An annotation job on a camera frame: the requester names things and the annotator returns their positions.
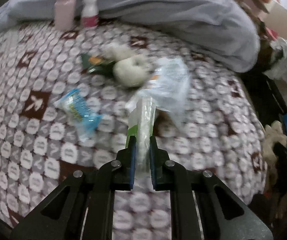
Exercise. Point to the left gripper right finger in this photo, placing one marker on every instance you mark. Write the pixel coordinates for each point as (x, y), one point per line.
(166, 174)

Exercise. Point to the silver plastic bag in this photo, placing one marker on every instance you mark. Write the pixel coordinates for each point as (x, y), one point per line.
(168, 88)

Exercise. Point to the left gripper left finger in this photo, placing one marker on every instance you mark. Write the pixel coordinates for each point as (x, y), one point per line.
(118, 174)

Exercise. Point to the cream plush toy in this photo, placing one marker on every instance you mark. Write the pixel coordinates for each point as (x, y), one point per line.
(130, 69)

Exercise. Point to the white patterned cloth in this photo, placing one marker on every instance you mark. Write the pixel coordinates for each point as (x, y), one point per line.
(278, 60)

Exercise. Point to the dark green snack wrapper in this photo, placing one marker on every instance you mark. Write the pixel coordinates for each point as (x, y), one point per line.
(97, 65)

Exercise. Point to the grey blue blanket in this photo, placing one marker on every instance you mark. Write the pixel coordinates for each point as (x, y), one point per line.
(217, 28)

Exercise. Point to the white bottle red label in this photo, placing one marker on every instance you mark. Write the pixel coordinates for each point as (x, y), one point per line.
(90, 14)

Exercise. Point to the blue white candy wrapper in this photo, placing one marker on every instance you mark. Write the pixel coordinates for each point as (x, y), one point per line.
(79, 114)

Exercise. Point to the pink bottle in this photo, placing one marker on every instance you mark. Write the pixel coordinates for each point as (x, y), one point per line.
(64, 13)

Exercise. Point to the green white tissue pack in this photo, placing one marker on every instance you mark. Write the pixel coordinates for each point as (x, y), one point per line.
(140, 125)

